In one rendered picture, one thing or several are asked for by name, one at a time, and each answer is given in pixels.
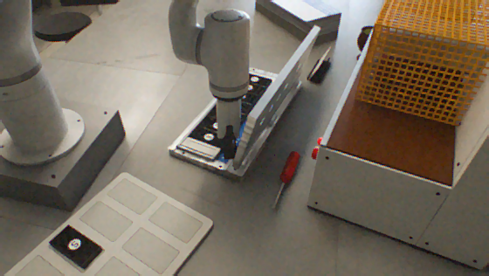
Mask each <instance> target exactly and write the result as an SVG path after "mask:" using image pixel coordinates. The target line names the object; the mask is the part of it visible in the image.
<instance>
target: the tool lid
mask: <svg viewBox="0 0 489 276"><path fill-rule="evenodd" d="M319 31H320V28H319V27H317V26H314V27H313V29H312V30H311V32H310V33H309V34H308V35H307V36H306V39H305V40H304V41H303V42H302V44H301V45H300V47H299V48H298V50H297V51H296V52H295V53H294V54H293V56H292V57H291V58H290V59H289V61H288V62H287V64H286V65H285V67H284V68H283V70H281V71H280V74H279V76H277V77H276V79H275V80H274V82H272V84H271V85H270V87H269V88H268V90H267V91H266V92H265V94H264V95H263V96H262V97H261V100H260V101H259V102H258V103H257V104H256V106H255V107H254V108H253V109H252V111H251V112H250V114H248V120H247V122H246V124H245V127H244V131H243V133H242V135H241V141H240V143H239V146H238V150H237V153H236V154H235V160H234V162H233V164H232V167H234V168H235V169H240V167H241V165H242V162H243V161H244V160H245V158H246V157H247V156H248V154H250V152H251V150H252V149H253V148H254V147H255V143H256V142H257V141H258V139H259V138H260V136H261V135H262V134H263V132H264V131H265V129H266V128H267V127H268V124H269V122H270V121H271V120H272V117H273V116H274V114H275V113H276V112H277V111H278V109H279V108H280V107H281V104H282V102H283V101H284V100H285V98H286V96H287V95H288V94H289V92H290V91H291V89H293V85H294V83H295V82H296V81H297V79H298V78H299V77H300V74H301V72H302V70H303V68H304V66H305V64H306V60H307V58H308V56H309V54H310V52H311V50H312V47H313V44H314V42H315V40H316V38H317V37H318V33H319Z"/></svg>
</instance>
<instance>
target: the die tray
mask: <svg viewBox="0 0 489 276"><path fill-rule="evenodd" d="M68 224H69V225H71V226H72V227H73V228H74V229H76V230H77V231H80V232H81V233H83V234H84V235H85V236H86V237H88V238H90V239H91V240H92V241H94V242H95V243H96V244H99V245H101V248H102V250H101V252H100V253H99V254H98V255H97V256H96V258H95V259H94V260H93V261H91V263H90V264H89V265H88V266H86V268H85V269H83V268H82V267H80V266H78V265H77V264H75V263H74V262H73V261H72V260H70V259H69V258H67V256H65V255H64V254H62V253H61V252H59V251H58V250H57V249H56V248H53V247H52V246H51V244H50V243H49V242H50V241H51V240H52V239H53V238H54V237H55V236H56V235H57V234H58V233H60V232H61V231H62V230H63V229H64V228H65V227H66V226H67V225H68ZM212 228H213V222H212V220H211V219H209V218H207V217H205V216H203V215H202V214H200V213H199V212H197V211H194V210H192V209H191V208H190V207H188V206H186V205H183V204H181V203H179V202H178V201H176V200H175V199H174V198H171V197H169V196H167V195H165V194H164V193H163V192H160V191H158V190H157V189H155V188H153V187H152V186H151V185H147V184H145V183H144V182H143V181H141V180H140V179H137V178H135V177H133V176H131V175H130V174H128V173H127V172H123V173H121V174H120V175H119V176H117V177H116V178H115V179H114V180H113V181H112V182H111V183H110V184H108V186H106V187H105V189H104V190H101V191H100V192H99V194H98V195H97V196H94V197H93V199H92V200H90V201H89V202H88V203H87V204H86V205H84V206H83V208H81V209H80V210H78V211H77V213H75V214H73V215H72V217H71V218H70V219H67V220H66V222H65V223H64V224H62V225H61V226H60V227H59V228H58V229H57V230H56V231H55V232H54V233H52V234H51V236H49V237H48V238H46V239H45V241H43V242H42V243H40V245H39V246H38V247H35V248H34V250H33V251H32V252H29V254H28V255H27V256H26V257H24V258H23V259H22V260H21V261H19V262H18V264H16V265H15V266H13V267H12V269H11V270H9V271H8V272H7V273H6V274H5V275H4V276H175V275H176V274H177V272H179V269H180V268H181V267H182V266H183V265H184V264H185V261H186V260H188V259H189V257H190V256H191V254H192V253H193V252H194V250H195V249H196V248H197V247H198V246H199V245H200V243H202V242H203V239H204V238H205V237H206V236H207V235H208V234H209V231H211V229H212Z"/></svg>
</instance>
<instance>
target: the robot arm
mask: <svg viewBox="0 0 489 276"><path fill-rule="evenodd" d="M198 2H199V0H172V1H171V3H170V6H169V33H170V38H171V43H172V45H171V46H172V50H173V53H174V54H175V55H176V57H177V58H178V59H179V60H181V61H182V62H184V63H187V64H195V65H199V66H203V67H205V68H206V69H207V70H208V73H209V89H210V92H211V93H212V95H213V96H214V97H215V98H216V99H217V137H218V138H219V139H223V138H224V145H223V149H224V159H225V160H233V159H235V154H236V153H237V150H238V146H236V139H237V138H238V137H239V131H240V121H241V99H242V98H243V97H244V96H245V95H246V94H247V92H248V88H249V51H250V18H249V16H248V15H247V14H246V13H245V12H243V11H241V10H237V9H222V10H214V11H212V12H211V13H209V14H208V15H207V16H205V18H204V27H202V26H200V25H199V24H198V22H197V14H196V10H197V5H198ZM0 121H1V122H2V123H3V124H4V126H5V130H4V131H3V132H2V133H1V135H0V156H1V157H2V158H4V159H5V161H6V162H9V163H11V164H16V165H22V166H33V165H43V164H46V163H49V162H52V161H54V160H57V159H59V158H61V157H63V156H65V155H66V154H67V153H70V152H71V151H72V150H73V149H74V148H76V147H77V146H78V144H79V143H80V142H81V140H82V138H83V136H84V134H85V132H86V126H85V122H83V120H82V118H81V116H80V115H79V114H77V113H76V112H75V111H72V110H68V109H65V108H61V106H60V103H59V100H58V98H57V96H56V94H55V91H54V88H53V87H52V83H51V82H50V78H49V76H48V75H47V72H46V70H45V66H44V64H43V62H42V60H41V58H40V57H39V52H38V50H37V48H36V46H35V42H34V40H33V36H32V12H31V0H0ZM226 140H227V141H226ZM232 140H234V142H232Z"/></svg>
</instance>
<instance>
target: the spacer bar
mask: <svg viewBox="0 0 489 276"><path fill-rule="evenodd" d="M182 146H183V147H185V148H191V149H194V150H195V151H197V152H200V153H202V154H207V155H210V156H213V157H215V160H216V158H217V157H218V155H219V154H221V149H220V148H215V147H213V146H211V145H208V144H206V143H204V142H201V141H195V140H194V139H191V138H189V137H187V139H186V140H185V141H183V143H182Z"/></svg>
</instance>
